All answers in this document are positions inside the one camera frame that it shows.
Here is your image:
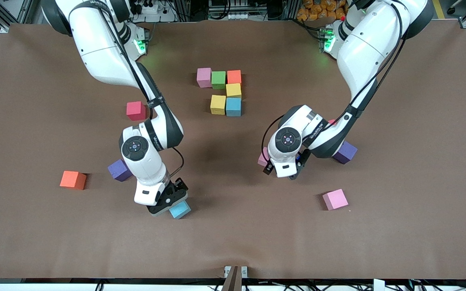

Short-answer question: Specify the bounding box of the blue foam cube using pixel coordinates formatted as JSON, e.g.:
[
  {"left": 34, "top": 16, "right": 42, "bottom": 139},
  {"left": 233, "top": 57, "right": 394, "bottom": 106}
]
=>
[
  {"left": 226, "top": 97, "right": 242, "bottom": 117},
  {"left": 169, "top": 201, "right": 192, "bottom": 219}
]

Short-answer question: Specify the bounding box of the purple foam cube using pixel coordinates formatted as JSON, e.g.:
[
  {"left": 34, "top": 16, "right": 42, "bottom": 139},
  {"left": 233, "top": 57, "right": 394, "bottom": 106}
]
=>
[
  {"left": 333, "top": 141, "right": 358, "bottom": 164},
  {"left": 108, "top": 159, "right": 133, "bottom": 182}
]

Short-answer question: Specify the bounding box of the green foam cube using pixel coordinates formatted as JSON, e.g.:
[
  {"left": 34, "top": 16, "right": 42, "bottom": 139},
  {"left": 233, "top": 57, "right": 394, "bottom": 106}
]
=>
[{"left": 211, "top": 71, "right": 227, "bottom": 90}]

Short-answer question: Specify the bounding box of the brown paper table cover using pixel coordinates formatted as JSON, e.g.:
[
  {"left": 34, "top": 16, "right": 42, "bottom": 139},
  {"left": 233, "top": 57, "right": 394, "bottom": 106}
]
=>
[{"left": 0, "top": 19, "right": 466, "bottom": 280}]

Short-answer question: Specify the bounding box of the bag of orange items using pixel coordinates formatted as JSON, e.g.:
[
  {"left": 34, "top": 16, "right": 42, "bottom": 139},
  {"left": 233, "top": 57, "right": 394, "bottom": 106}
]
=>
[{"left": 297, "top": 0, "right": 349, "bottom": 21}]

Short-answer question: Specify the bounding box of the metal equipment rack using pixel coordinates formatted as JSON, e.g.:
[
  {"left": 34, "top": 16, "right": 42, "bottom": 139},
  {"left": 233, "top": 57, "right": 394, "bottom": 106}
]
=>
[{"left": 208, "top": 0, "right": 250, "bottom": 21}]

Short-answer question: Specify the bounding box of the white power strip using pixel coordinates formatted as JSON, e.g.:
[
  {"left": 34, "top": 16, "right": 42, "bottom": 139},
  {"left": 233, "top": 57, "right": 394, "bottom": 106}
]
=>
[{"left": 130, "top": 0, "right": 165, "bottom": 15}]

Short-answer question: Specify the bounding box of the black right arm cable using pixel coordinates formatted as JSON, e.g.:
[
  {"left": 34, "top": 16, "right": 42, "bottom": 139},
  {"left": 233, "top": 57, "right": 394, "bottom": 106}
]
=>
[{"left": 97, "top": 6, "right": 185, "bottom": 179}]

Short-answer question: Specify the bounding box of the small metal bracket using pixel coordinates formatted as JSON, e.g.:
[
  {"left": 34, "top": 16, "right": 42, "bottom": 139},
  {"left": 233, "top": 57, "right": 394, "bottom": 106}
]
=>
[{"left": 224, "top": 266, "right": 248, "bottom": 278}]

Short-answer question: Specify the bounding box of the grey camera support post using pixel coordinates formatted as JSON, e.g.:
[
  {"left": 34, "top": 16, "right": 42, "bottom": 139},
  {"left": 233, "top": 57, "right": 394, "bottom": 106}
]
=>
[{"left": 221, "top": 266, "right": 243, "bottom": 291}]

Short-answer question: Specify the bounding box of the white table edge rail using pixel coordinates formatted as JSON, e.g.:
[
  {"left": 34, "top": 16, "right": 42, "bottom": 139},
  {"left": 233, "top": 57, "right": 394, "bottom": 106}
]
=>
[{"left": 0, "top": 278, "right": 466, "bottom": 291}]

